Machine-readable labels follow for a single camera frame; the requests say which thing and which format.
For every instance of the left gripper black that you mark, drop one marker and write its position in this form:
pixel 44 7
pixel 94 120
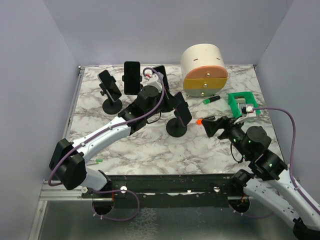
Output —
pixel 171 102

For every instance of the green plastic bin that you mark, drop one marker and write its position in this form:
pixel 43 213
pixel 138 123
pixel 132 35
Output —
pixel 237 99

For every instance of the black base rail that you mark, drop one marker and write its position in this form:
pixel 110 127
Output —
pixel 169 191

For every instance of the black smartphone far left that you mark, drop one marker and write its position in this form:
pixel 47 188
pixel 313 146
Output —
pixel 108 86

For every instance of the black phone stand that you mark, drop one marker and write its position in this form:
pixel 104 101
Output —
pixel 111 107
pixel 175 127
pixel 140 82

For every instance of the green highlighter marker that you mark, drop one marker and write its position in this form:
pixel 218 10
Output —
pixel 211 99

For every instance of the small green object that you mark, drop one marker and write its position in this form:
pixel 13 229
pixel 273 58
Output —
pixel 96 161

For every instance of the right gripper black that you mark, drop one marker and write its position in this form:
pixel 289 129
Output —
pixel 211 126

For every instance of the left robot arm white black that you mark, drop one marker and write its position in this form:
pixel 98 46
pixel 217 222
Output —
pixel 69 160

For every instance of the black smartphone on wooden stand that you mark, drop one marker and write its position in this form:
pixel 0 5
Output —
pixel 161 69

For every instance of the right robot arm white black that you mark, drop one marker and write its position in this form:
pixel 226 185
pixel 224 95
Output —
pixel 269 182

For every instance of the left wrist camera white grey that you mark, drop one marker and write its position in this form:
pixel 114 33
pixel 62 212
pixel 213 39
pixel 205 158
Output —
pixel 153 80

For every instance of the tall black smartphone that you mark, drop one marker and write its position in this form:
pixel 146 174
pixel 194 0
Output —
pixel 132 68

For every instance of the purple smartphone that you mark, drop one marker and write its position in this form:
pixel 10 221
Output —
pixel 183 109

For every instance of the orange highlighter marker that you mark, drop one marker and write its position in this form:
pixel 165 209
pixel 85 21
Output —
pixel 209 118

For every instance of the cream drawer cabinet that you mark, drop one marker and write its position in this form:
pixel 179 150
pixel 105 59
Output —
pixel 203 70

